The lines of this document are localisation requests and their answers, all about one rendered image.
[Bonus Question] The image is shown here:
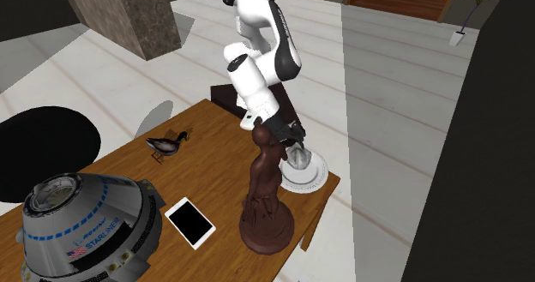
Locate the white crumpled object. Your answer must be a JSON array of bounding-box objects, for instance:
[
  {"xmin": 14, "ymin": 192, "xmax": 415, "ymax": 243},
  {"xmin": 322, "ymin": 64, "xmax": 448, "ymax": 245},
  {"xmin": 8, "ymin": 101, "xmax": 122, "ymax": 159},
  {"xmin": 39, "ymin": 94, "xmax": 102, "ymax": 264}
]
[{"xmin": 285, "ymin": 141, "xmax": 313, "ymax": 171}]

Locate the brown figure statue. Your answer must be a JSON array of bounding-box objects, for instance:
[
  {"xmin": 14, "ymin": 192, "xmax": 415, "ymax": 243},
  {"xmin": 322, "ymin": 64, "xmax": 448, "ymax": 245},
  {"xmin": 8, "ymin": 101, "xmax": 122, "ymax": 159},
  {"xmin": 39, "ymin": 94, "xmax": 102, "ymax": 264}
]
[{"xmin": 238, "ymin": 126, "xmax": 296, "ymax": 255}]

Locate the white round plate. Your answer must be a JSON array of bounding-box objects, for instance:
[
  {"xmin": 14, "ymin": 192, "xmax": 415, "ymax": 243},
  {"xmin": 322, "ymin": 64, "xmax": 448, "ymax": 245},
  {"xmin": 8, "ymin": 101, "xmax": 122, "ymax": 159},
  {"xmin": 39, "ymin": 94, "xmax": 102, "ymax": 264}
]
[{"xmin": 278, "ymin": 148, "xmax": 330, "ymax": 195}]

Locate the dark robot stand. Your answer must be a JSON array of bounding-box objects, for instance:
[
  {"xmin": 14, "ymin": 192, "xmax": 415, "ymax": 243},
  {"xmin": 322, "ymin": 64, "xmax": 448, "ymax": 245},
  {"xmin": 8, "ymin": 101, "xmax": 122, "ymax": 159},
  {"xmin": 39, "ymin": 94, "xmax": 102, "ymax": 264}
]
[{"xmin": 210, "ymin": 82, "xmax": 303, "ymax": 129}]

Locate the brown wooden table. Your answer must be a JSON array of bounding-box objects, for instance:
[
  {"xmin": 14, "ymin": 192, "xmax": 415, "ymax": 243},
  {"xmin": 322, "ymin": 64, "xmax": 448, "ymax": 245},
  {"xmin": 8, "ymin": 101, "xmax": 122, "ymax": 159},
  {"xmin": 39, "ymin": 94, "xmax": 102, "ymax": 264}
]
[{"xmin": 0, "ymin": 99, "xmax": 342, "ymax": 282}]

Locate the mallard duck figure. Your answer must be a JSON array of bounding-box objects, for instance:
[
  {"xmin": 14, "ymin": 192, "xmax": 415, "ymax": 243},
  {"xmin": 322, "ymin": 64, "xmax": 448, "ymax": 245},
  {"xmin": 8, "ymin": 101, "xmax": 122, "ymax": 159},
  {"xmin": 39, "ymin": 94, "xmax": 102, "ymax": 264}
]
[{"xmin": 145, "ymin": 130, "xmax": 189, "ymax": 158}]

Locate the white tablet with black screen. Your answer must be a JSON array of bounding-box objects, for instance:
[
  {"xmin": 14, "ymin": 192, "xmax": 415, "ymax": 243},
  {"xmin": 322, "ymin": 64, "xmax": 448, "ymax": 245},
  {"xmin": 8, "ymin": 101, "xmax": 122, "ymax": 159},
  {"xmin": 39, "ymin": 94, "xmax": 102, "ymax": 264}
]
[{"xmin": 164, "ymin": 196, "xmax": 217, "ymax": 251}]

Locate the brown marble pillar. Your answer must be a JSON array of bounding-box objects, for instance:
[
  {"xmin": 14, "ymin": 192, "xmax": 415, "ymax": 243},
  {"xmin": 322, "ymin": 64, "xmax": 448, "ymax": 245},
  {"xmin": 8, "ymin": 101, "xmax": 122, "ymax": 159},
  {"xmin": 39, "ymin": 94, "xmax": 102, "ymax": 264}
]
[{"xmin": 56, "ymin": 0, "xmax": 183, "ymax": 62}]

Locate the potted plant in white pot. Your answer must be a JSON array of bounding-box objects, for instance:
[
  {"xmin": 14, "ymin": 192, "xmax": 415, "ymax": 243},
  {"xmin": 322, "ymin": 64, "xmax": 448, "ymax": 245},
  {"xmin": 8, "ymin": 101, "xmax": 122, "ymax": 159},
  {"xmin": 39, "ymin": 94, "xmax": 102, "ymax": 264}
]
[{"xmin": 448, "ymin": 0, "xmax": 497, "ymax": 47}]

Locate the grey space capsule model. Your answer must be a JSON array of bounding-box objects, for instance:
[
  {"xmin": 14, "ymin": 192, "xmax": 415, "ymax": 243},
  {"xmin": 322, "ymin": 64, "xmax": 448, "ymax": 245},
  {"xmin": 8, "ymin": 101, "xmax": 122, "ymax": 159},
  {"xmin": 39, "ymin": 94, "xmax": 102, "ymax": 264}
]
[{"xmin": 15, "ymin": 172, "xmax": 166, "ymax": 282}]

